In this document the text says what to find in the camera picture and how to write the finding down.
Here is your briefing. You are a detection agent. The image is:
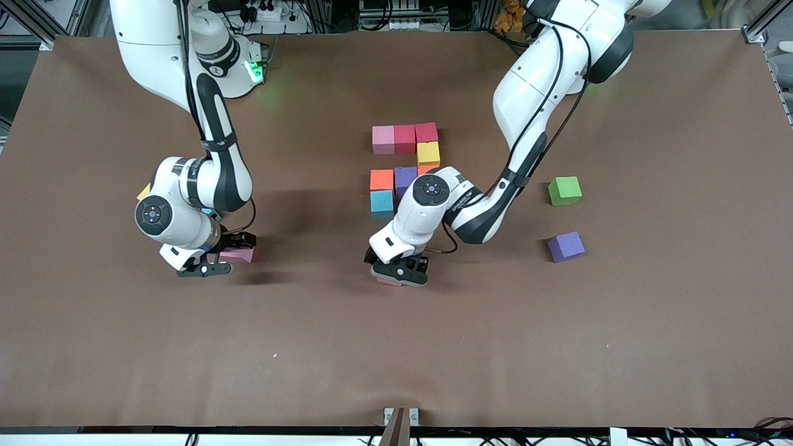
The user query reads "purple foam cube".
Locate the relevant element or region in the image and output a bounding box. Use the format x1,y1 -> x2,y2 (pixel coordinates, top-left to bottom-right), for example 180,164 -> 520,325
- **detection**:
394,166 -> 419,198
547,231 -> 586,264

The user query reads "brown table cover sheet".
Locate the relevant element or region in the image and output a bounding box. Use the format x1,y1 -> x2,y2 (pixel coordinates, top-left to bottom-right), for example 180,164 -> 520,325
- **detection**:
0,30 -> 793,429

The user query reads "green foam cube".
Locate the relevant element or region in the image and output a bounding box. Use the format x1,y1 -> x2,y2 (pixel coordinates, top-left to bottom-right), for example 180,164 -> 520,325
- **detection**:
547,176 -> 584,207

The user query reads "white power strip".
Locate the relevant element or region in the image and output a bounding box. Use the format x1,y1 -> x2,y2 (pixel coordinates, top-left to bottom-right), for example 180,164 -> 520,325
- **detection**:
239,0 -> 309,35

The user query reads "white rack device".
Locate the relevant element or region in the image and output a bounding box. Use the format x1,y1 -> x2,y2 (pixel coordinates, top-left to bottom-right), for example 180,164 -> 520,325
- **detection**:
356,0 -> 434,32

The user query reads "pile of orange objects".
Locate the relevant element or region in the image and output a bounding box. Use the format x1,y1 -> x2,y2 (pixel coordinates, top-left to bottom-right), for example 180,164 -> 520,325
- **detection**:
494,0 -> 526,33

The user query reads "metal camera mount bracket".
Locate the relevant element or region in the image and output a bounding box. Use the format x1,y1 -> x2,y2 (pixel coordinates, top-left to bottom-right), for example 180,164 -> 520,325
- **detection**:
383,407 -> 420,446

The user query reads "white table frame rail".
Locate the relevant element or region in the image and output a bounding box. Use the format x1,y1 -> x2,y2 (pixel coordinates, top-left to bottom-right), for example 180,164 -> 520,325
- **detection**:
0,427 -> 793,446

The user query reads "aluminium frame profile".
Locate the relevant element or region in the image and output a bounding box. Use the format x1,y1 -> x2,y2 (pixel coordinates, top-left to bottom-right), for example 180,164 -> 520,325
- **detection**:
740,0 -> 793,45
0,0 -> 94,51

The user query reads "black cable bundle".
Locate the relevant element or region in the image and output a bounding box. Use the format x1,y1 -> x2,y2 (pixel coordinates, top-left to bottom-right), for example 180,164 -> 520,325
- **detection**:
651,417 -> 793,446

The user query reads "metal table side rail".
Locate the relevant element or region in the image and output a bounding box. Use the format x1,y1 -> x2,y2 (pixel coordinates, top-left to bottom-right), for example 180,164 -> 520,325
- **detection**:
767,50 -> 793,128

